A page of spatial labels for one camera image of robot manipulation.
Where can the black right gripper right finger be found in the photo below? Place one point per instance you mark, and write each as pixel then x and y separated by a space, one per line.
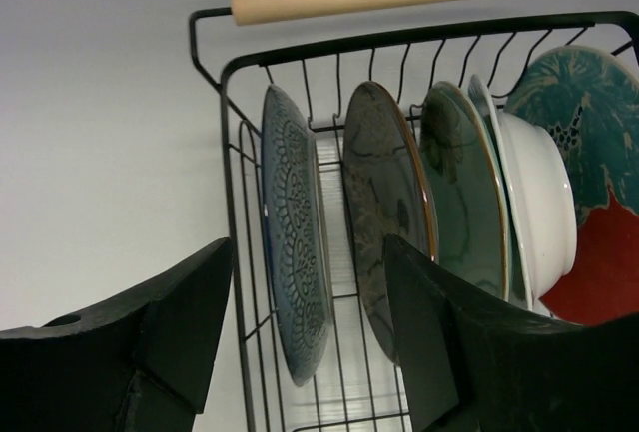
pixel 473 362

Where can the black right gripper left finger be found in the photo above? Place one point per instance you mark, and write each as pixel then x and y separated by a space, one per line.
pixel 141 360

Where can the mint green flower plate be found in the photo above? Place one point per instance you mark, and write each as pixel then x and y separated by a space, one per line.
pixel 465 177

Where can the dark grey snowflake plate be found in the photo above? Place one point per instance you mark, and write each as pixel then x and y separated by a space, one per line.
pixel 386 192

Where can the white deep bowl plate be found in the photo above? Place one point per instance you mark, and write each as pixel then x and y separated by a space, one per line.
pixel 539 193

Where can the blue floral patterned plate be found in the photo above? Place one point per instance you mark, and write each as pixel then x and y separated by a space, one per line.
pixel 295 240

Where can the teal and red plate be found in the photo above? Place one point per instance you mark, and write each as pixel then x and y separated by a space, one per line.
pixel 587 100

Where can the black wire dish rack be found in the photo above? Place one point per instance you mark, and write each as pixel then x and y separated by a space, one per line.
pixel 356 388

